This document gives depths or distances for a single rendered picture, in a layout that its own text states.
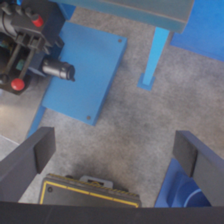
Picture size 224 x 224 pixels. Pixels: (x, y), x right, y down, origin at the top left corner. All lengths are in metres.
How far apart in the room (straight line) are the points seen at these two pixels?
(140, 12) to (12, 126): 1.39
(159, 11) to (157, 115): 1.08
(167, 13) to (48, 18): 0.34
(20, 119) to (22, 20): 1.08
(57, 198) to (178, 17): 1.19
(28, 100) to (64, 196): 0.85
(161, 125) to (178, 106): 0.23
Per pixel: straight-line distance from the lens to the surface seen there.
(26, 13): 0.60
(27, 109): 1.55
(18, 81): 0.56
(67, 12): 0.64
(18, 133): 1.58
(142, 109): 1.43
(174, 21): 0.46
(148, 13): 0.47
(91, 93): 1.37
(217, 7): 1.31
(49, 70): 1.10
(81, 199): 1.21
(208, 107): 1.59
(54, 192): 1.27
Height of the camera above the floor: 1.41
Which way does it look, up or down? 80 degrees down
